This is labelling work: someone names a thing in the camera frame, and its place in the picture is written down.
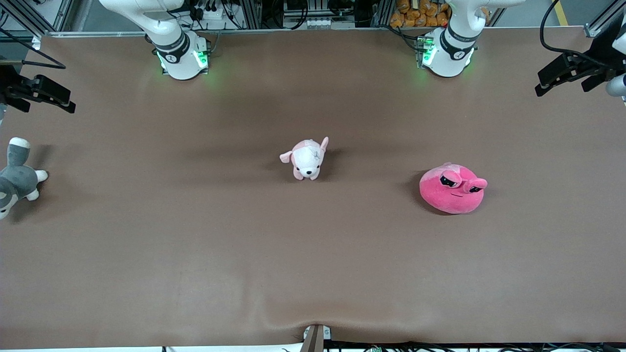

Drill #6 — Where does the pink frog plush toy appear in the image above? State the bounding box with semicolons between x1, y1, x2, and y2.
419;162;488;215

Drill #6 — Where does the orange plush toy pile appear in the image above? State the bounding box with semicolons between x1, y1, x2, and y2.
390;0;490;28

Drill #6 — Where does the grey white husky plush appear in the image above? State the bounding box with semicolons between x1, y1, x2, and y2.
0;137;48;220

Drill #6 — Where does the white power strip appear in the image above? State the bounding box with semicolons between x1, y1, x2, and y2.
193;5;226;21

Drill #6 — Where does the pink white puppy plush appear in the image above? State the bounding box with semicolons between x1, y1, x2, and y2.
280;137;329;181

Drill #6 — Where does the aluminium frame post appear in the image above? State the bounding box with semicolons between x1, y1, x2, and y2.
584;0;626;38

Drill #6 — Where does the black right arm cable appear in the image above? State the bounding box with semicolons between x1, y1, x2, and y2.
0;27;67;69

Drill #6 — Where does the metal table edge bracket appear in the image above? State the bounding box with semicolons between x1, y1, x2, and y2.
302;324;332;352

